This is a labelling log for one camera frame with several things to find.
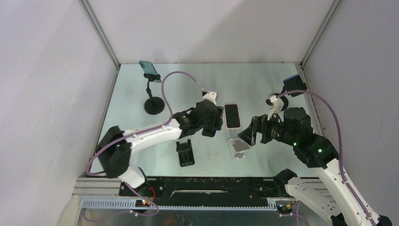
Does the controller board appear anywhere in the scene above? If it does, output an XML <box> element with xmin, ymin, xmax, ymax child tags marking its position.
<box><xmin>277</xmin><ymin>204</ymin><xmax>295</xmax><ymax>215</ymax></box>
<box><xmin>135</xmin><ymin>200</ymin><xmax>151</xmax><ymax>208</ymax></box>

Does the light blue phone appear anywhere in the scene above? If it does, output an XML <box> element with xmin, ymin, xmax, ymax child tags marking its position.
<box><xmin>201</xmin><ymin>128</ymin><xmax>217</xmax><ymax>137</ymax></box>

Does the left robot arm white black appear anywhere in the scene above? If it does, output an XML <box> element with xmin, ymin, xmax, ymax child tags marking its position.
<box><xmin>96</xmin><ymin>100</ymin><xmax>223</xmax><ymax>196</ymax></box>

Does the right controller board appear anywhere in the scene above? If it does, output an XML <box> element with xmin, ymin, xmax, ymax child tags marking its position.
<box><xmin>277</xmin><ymin>204</ymin><xmax>295</xmax><ymax>215</ymax></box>

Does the black gooseneck phone stand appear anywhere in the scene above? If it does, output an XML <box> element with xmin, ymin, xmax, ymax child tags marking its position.
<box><xmin>144</xmin><ymin>73</ymin><xmax>165</xmax><ymax>115</ymax></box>

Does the left controller board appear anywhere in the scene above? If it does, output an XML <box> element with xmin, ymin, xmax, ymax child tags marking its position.
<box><xmin>135</xmin><ymin>200</ymin><xmax>151</xmax><ymax>208</ymax></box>

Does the teal phone on stand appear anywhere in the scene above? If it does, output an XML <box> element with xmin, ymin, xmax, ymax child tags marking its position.
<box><xmin>139</xmin><ymin>60</ymin><xmax>161</xmax><ymax>83</ymax></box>

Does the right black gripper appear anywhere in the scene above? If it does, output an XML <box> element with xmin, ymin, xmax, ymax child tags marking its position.
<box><xmin>238</xmin><ymin>110</ymin><xmax>298</xmax><ymax>147</ymax></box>

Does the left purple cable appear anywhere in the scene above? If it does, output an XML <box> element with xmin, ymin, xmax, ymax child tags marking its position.
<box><xmin>86</xmin><ymin>71</ymin><xmax>207</xmax><ymax>177</ymax></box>

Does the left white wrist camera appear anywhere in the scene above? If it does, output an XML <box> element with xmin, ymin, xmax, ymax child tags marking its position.
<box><xmin>202</xmin><ymin>91</ymin><xmax>218</xmax><ymax>105</ymax></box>

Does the white flat phone stand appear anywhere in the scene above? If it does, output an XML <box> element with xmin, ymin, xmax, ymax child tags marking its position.
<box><xmin>227</xmin><ymin>137</ymin><xmax>251</xmax><ymax>161</ymax></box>

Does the pink phone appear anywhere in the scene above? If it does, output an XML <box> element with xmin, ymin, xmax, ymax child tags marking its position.
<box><xmin>224</xmin><ymin>104</ymin><xmax>241</xmax><ymax>129</ymax></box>

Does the black folding phone stand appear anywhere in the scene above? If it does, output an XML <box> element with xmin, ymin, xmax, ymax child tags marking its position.
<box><xmin>176</xmin><ymin>139</ymin><xmax>195</xmax><ymax>167</ymax></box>

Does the black round-base phone stand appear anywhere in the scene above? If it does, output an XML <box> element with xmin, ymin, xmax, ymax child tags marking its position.
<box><xmin>270</xmin><ymin>93</ymin><xmax>289</xmax><ymax>112</ymax></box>

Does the grey slotted cable duct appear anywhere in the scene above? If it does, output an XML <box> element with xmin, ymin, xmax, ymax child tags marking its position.
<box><xmin>80</xmin><ymin>198</ymin><xmax>278</xmax><ymax>211</ymax></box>

